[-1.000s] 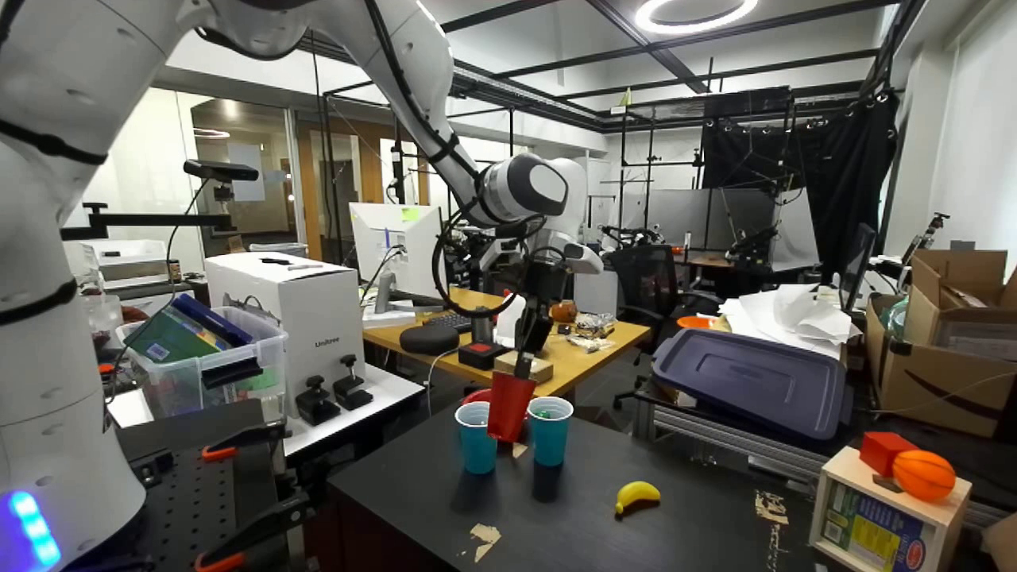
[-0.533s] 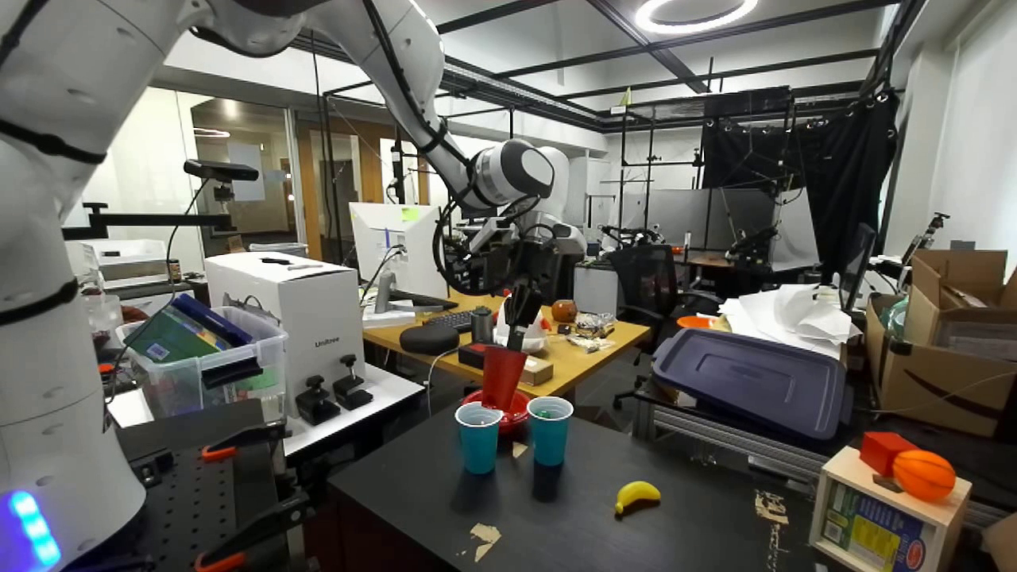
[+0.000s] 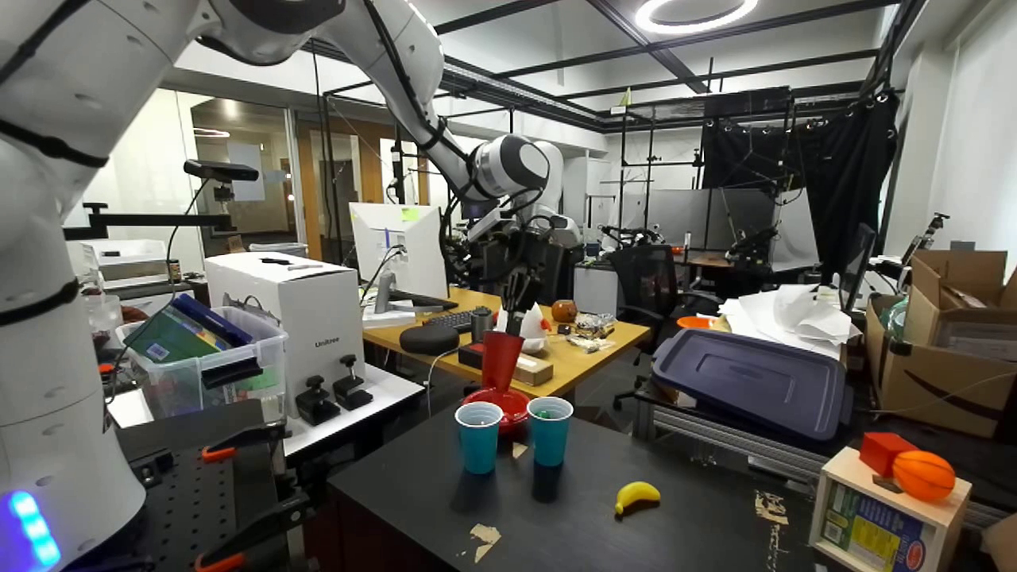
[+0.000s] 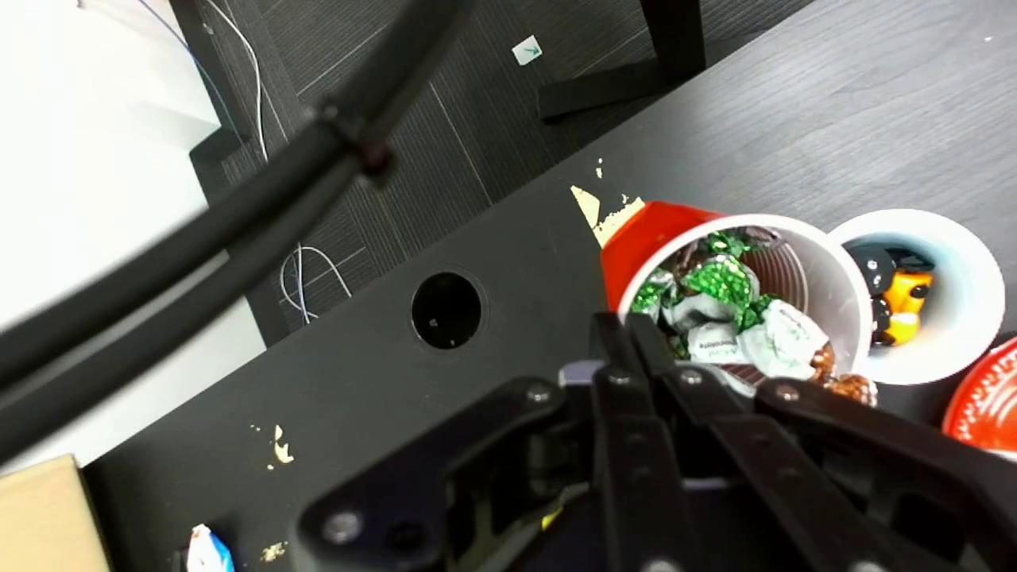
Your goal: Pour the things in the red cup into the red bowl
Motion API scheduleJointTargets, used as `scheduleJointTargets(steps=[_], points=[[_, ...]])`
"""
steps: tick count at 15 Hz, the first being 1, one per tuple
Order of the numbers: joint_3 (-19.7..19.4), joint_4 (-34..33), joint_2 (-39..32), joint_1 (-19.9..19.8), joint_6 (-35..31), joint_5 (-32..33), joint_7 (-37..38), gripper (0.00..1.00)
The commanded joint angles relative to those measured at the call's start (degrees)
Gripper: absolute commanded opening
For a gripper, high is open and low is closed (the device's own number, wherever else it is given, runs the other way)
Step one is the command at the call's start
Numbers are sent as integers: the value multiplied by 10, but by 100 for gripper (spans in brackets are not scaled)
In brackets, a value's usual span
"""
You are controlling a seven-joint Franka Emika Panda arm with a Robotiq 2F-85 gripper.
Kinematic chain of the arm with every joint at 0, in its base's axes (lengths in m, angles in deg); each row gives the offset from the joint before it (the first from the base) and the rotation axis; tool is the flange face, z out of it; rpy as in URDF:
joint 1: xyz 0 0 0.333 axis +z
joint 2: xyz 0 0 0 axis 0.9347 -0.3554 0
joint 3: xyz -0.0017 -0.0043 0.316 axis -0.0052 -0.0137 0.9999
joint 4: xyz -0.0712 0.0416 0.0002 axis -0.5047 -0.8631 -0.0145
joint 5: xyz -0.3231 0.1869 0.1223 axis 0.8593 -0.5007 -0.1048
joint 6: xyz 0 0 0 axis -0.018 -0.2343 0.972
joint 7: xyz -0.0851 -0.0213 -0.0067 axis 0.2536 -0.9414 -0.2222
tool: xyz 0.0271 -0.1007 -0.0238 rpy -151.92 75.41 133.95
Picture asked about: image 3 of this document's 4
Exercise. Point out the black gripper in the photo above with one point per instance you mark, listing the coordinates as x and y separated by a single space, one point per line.
518 272

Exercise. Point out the red plastic cup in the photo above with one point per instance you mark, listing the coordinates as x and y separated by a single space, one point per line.
500 361

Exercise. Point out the blue plastic cup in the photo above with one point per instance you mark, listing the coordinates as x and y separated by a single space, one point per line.
550 434
478 440

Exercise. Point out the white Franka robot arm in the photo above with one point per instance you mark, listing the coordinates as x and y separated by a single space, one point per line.
63 107

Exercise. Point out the clear glass bowl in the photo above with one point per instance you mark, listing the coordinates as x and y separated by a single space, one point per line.
591 332

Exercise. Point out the red plastic bowl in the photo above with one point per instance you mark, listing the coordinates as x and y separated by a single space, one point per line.
514 415

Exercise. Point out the orange bowl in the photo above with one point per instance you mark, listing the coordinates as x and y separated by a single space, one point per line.
694 321

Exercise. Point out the brown toy football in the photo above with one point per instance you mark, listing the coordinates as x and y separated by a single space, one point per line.
563 316

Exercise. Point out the tan cardboard box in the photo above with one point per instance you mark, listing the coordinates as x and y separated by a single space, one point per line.
536 370

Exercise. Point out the black box with red label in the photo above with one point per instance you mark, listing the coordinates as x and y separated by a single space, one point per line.
472 355

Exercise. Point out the black rounded case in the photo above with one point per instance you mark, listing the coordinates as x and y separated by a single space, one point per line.
432 334

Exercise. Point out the wooden desk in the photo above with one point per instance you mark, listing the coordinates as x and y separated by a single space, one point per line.
591 361

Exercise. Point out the small tan paper scrap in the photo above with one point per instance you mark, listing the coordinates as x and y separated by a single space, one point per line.
518 449

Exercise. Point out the black mesh office chair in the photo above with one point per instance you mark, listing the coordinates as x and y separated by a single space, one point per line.
645 281

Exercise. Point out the white side table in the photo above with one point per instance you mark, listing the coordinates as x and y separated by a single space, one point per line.
369 403

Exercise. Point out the yellow toy banana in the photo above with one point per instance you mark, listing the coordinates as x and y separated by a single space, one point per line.
635 498

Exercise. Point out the white carton box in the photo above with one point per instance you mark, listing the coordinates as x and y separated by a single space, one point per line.
287 307

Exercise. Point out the black case with lid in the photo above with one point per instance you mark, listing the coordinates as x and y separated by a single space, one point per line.
752 381

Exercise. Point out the white paper pile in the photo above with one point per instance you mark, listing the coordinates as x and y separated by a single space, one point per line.
790 320

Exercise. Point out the blue book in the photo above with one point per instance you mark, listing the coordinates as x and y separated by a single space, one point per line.
217 321

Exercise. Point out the black orange clamp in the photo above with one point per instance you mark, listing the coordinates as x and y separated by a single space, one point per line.
255 534
240 445

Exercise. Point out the tan tape scrap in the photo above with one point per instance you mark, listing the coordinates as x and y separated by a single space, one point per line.
770 509

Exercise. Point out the clear plastic storage bin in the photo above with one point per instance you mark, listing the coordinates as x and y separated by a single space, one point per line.
201 386

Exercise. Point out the black curtain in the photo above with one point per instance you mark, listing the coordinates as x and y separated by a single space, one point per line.
806 161

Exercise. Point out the green book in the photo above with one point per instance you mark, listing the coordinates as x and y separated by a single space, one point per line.
169 339

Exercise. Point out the black pegboard panel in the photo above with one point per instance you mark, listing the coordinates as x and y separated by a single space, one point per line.
191 498

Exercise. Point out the red toy block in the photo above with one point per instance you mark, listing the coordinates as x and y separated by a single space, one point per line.
881 451

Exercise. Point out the wooden shape sorter box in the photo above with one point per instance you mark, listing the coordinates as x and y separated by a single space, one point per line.
867 530

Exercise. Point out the brown cardboard shipping box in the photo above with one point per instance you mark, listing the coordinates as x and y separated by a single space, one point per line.
940 381

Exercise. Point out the orange toy ball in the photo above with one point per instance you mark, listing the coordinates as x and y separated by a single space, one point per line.
922 479

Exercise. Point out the black camera boom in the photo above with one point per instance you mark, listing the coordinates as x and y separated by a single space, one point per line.
159 220

